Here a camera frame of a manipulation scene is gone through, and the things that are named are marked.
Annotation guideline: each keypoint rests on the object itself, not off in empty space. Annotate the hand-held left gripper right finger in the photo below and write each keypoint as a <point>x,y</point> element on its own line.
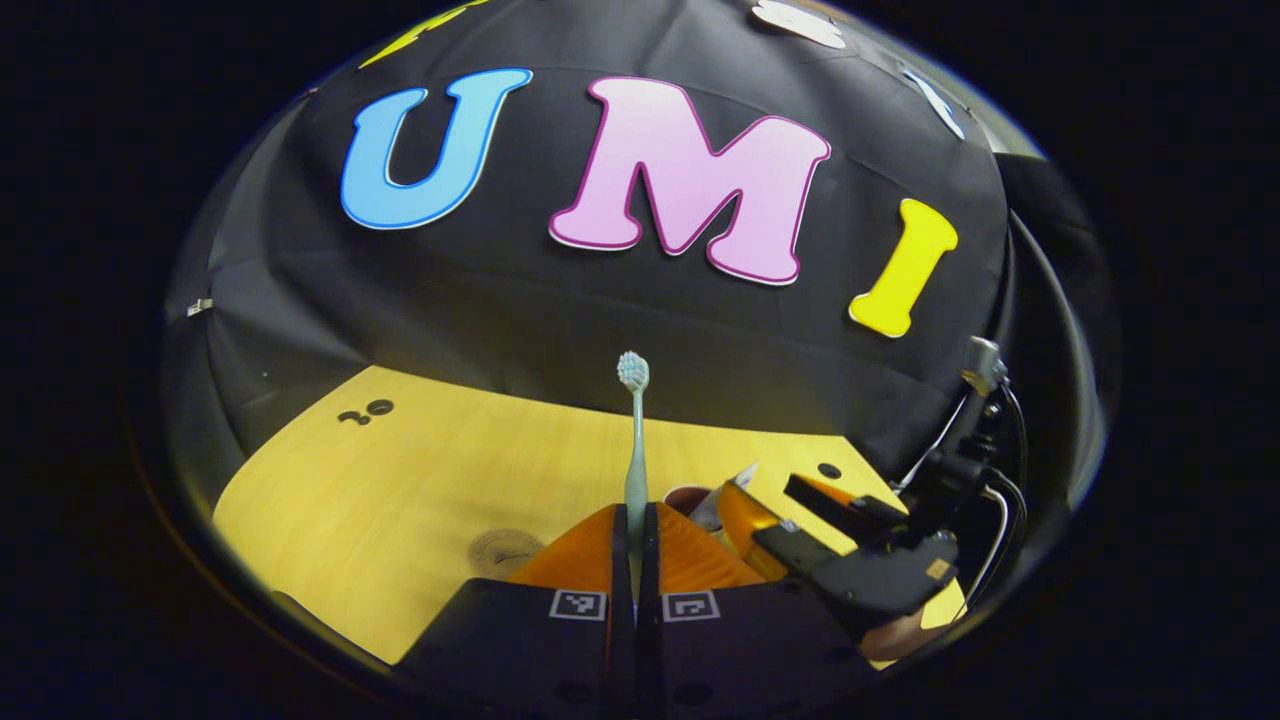
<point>740,640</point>

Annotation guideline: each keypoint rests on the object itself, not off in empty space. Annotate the white clip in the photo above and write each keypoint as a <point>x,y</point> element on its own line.
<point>200,306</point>

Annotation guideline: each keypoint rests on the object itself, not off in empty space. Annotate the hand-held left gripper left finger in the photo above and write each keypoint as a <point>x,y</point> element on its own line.
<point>510,640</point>

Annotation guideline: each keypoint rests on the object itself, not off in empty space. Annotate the black backdrop cloth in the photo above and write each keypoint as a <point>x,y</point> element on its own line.
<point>560,320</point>

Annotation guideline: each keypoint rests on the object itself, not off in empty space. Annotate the white toothpaste tube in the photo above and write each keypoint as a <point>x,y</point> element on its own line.
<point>712,510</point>

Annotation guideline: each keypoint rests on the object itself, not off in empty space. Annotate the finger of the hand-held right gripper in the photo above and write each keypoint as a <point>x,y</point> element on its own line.
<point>745,520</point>
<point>830,500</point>

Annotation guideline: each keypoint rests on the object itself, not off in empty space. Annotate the pale green toothbrush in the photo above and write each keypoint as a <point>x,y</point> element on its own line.
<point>636,470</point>

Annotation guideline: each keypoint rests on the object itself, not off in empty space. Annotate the round cork coaster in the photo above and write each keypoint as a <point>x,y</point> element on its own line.
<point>500,550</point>

